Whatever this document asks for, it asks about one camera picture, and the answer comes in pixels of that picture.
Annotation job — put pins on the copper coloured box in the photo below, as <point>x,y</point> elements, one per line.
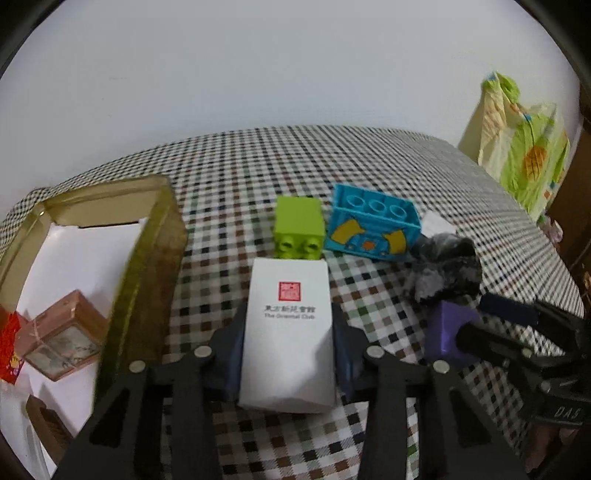
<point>64,332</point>

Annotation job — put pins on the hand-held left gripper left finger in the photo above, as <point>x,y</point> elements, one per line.
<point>231,350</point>

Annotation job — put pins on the purple block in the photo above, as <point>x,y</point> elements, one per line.
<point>445,332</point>

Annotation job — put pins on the blue toy brick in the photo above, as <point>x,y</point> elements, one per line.
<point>369,226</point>

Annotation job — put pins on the white paper liner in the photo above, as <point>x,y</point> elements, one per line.
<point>92,254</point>

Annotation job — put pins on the grey rock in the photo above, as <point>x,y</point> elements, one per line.
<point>443,267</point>

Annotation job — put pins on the brown box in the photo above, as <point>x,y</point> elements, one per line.
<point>48,429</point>

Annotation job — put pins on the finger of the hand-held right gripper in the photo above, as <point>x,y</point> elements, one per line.
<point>489,346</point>
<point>508,308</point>

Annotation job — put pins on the checkered tablecloth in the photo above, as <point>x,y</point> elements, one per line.
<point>277,161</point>

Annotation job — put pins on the gold metal tray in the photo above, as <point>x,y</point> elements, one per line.
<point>157,240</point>

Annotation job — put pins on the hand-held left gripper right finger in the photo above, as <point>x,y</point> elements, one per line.
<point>346,360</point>

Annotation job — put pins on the white box with red label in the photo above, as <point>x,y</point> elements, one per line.
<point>288,341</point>

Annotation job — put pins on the red patterned box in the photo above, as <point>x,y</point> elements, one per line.
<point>11,346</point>

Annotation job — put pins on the green yellow printed cloth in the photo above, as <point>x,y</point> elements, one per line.
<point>531,152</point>

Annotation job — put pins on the green toy brick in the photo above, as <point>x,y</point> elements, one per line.
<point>298,221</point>

